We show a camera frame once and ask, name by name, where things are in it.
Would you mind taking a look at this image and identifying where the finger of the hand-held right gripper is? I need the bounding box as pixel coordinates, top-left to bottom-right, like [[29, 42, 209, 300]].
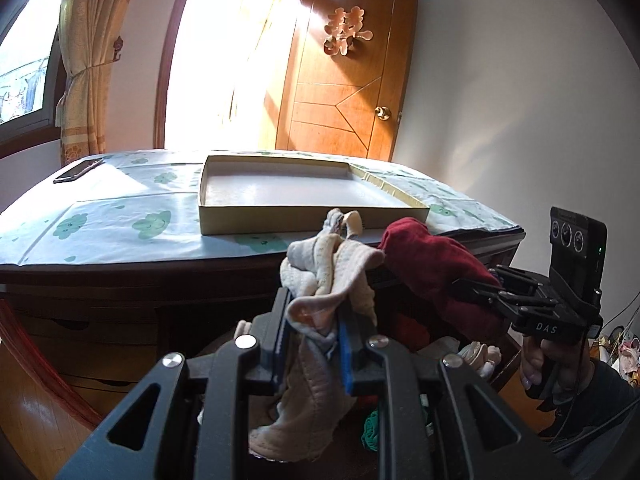
[[490, 264, 551, 297], [449, 277, 560, 323]]

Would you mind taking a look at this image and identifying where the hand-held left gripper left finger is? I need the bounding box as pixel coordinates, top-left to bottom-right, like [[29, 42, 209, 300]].
[[55, 287, 301, 480]]

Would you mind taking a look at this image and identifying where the person's right forearm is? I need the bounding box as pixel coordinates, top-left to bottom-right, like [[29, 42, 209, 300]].
[[535, 357, 640, 480]]

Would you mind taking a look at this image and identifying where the white cloth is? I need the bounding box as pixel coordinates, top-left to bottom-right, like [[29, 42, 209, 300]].
[[457, 341, 502, 378]]

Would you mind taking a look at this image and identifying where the wooden door frame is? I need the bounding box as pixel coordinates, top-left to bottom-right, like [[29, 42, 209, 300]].
[[152, 0, 321, 153]]

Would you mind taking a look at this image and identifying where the pile of small trinkets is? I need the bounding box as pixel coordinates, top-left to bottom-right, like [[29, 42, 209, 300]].
[[597, 325, 640, 391]]

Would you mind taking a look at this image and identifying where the dark red underwear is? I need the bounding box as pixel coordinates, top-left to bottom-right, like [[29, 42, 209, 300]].
[[377, 217, 506, 343]]

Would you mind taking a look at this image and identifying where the beige underwear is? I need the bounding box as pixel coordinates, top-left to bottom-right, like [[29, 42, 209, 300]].
[[248, 208, 387, 462]]

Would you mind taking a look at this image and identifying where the gold door ornament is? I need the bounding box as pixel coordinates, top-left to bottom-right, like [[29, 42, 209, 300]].
[[322, 6, 373, 57]]

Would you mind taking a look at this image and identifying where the black smartphone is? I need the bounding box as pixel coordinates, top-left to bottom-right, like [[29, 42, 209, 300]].
[[53, 157, 104, 184]]

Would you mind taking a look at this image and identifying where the person's right hand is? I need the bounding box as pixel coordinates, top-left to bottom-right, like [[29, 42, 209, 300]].
[[519, 332, 551, 392]]

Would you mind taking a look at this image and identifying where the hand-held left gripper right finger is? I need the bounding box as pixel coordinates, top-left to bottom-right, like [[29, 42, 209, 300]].
[[336, 310, 566, 480]]

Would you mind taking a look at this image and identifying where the cloud print table cover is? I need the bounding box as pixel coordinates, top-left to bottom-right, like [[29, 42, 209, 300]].
[[0, 150, 521, 267]]

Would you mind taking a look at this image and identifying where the window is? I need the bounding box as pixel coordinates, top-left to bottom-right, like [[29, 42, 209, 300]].
[[0, 0, 68, 158]]

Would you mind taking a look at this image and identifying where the shallow cardboard box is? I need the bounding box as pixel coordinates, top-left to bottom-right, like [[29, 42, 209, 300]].
[[198, 154, 431, 236]]

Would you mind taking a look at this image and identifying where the yellow curtain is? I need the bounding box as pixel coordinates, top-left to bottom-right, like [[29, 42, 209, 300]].
[[54, 0, 138, 167]]

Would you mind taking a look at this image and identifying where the dresser drawer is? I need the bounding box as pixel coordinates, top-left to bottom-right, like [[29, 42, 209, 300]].
[[200, 280, 525, 480]]

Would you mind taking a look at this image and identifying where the wooden door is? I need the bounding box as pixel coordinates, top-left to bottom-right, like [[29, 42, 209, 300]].
[[274, 0, 420, 163]]

